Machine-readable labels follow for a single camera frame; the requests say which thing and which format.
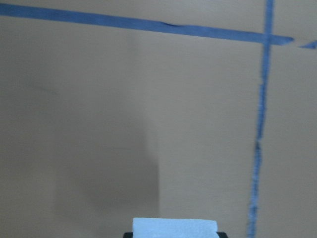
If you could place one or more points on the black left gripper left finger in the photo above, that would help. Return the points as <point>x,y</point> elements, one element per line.
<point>128,235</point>

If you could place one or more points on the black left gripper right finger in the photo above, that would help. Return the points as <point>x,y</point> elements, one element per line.
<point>221,234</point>

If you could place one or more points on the light blue block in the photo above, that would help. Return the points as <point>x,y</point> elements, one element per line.
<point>174,228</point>

